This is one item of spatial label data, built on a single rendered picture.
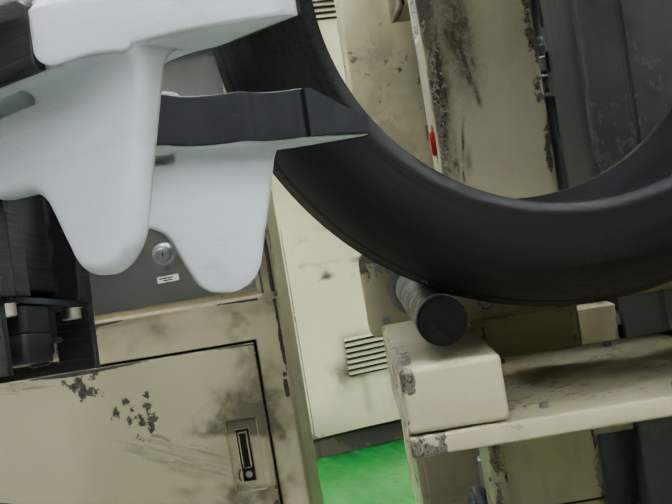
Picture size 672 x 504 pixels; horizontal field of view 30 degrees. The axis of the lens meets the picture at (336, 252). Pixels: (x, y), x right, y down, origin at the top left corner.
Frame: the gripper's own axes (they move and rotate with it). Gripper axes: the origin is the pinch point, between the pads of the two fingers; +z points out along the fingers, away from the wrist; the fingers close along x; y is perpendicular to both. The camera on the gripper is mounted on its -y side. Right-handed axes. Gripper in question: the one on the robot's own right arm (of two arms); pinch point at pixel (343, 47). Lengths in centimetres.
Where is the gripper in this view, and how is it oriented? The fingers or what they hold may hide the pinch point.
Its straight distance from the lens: 32.8
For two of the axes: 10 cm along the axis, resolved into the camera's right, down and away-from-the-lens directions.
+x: -1.2, -0.6, -9.9
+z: 9.8, -1.6, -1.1
